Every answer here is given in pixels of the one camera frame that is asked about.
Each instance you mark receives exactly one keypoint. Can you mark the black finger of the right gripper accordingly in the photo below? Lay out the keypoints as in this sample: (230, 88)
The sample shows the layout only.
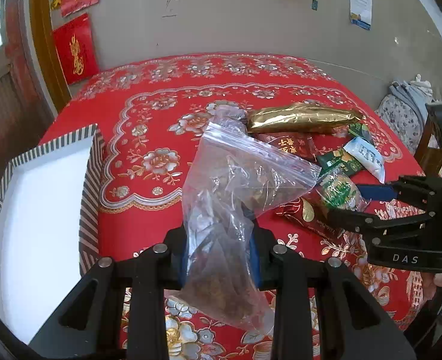
(422, 192)
(410, 231)

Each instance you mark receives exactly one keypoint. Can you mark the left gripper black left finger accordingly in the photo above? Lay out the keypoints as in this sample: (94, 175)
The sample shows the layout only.
(116, 310)

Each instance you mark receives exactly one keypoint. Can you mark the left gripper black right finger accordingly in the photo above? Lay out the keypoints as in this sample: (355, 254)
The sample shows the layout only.
(352, 324)

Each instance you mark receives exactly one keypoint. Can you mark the green cookie packet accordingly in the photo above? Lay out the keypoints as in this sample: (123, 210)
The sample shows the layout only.
(337, 191)

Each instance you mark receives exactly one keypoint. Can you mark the clear zip bag of nuts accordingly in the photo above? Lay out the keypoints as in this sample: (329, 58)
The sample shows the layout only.
(233, 179)

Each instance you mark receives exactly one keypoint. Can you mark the brown wooden chair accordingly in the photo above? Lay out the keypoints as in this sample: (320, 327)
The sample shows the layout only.
(429, 158)

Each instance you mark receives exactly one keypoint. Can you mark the red gold chocolate wrapper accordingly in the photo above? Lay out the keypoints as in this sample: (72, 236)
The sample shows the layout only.
(307, 214)

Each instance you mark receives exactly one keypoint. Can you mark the white blue snack packet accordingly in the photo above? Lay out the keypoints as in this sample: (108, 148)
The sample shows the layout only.
(368, 156)

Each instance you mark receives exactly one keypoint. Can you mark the dark green cracker packet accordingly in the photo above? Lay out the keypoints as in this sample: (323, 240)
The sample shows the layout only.
(339, 157)

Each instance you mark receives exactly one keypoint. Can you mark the floral grey bedding pile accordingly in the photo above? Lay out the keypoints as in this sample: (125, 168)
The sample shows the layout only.
(404, 110)

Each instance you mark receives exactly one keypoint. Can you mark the striped white storage box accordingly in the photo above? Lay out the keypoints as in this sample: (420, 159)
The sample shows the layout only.
(49, 201)

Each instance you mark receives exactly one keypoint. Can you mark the dark red snack packet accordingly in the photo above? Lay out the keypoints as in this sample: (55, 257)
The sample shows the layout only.
(299, 144)

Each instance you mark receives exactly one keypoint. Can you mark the gold foil snack bag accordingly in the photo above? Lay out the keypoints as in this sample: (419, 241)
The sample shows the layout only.
(300, 117)

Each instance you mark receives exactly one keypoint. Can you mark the clear bag of red dates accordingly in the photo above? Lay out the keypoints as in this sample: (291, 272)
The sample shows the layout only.
(232, 118)

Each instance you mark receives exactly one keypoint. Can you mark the red floral tablecloth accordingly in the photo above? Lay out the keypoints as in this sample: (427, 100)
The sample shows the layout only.
(152, 115)

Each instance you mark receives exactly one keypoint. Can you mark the red gold wall poster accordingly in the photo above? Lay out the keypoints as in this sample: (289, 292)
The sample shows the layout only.
(75, 49)

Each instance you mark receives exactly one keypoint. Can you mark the brown wooden door frame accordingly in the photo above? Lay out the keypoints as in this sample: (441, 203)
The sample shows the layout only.
(58, 95)

